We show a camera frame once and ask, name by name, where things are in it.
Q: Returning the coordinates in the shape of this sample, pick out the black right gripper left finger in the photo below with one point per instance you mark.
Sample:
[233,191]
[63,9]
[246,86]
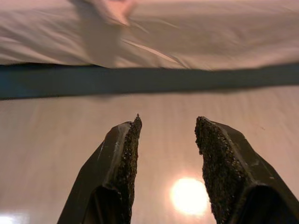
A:
[109,168]

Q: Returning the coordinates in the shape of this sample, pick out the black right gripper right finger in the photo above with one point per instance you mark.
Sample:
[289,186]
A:
[231,168]

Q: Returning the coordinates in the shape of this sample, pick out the beige bed sheet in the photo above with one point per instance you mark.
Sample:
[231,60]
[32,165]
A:
[198,35]

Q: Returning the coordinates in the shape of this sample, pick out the dark bed frame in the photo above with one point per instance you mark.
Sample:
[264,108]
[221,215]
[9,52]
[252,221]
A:
[140,79]

